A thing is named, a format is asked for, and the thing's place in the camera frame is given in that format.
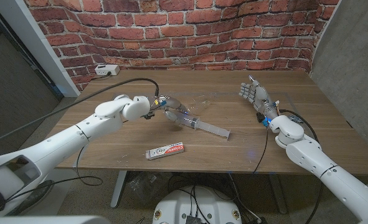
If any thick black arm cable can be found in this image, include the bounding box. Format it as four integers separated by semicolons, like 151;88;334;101
279;108;323;224
0;77;160;149

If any dark grey door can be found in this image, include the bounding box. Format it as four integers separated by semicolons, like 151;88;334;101
0;2;65;164

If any clear plastic bag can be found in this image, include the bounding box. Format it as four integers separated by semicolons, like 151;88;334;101
127;172;169;206

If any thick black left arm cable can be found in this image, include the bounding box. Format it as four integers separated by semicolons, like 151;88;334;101
0;77;160;149

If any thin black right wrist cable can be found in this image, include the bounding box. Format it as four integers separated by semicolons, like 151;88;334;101
252;126;270;174

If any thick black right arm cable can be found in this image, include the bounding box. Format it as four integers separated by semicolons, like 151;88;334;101
279;108;323;224

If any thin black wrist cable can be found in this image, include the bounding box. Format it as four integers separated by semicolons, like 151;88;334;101
252;126;270;174
4;144;104;203

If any white power strip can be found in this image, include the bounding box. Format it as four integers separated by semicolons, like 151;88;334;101
94;64;121;77

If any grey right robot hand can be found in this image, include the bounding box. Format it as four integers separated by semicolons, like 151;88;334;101
238;74;280;121

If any white door frame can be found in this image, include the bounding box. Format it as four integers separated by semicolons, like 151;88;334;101
0;0;80;98

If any thin black left wrist cable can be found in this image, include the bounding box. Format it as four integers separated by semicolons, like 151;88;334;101
4;144;104;203

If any grey table leg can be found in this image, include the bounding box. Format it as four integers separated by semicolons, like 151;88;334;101
267;174;288;215
110;170;128;208

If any clear plastic film piece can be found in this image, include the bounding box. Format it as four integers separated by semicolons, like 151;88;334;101
189;95;212;111

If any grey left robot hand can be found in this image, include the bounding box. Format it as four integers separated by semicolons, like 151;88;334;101
154;95;191;126

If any large clear plastic syringe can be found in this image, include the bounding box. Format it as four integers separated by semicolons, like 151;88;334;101
171;110;231;140

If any black power strip cable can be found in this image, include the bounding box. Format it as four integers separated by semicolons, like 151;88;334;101
91;72;112;81

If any white robot torso edge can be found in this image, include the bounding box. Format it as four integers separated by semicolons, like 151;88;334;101
0;215;111;224

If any red brick printed backdrop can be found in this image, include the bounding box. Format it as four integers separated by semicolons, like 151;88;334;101
24;0;340;93

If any toothpaste box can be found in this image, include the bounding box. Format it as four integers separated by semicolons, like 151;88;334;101
144;142;185;161

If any grey cable under table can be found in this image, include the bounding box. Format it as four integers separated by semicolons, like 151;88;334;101
228;172;262;223

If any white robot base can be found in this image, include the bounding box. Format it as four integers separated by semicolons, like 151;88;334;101
152;185;243;224

